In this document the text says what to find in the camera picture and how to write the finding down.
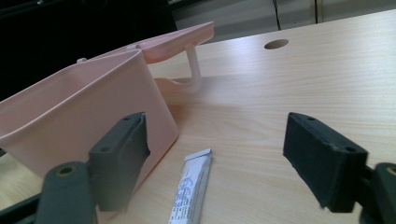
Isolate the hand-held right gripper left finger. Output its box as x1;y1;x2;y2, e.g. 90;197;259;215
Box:
35;111;151;224

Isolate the white ointment tube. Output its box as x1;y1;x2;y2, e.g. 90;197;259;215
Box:
167;147;213;224

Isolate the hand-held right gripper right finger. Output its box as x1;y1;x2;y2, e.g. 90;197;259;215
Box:
282;111;396;224

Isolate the black cable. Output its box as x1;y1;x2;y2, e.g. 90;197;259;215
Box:
272;0;282;32

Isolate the pink plastic box with lid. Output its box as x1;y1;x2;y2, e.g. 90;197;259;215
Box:
0;21;216;220

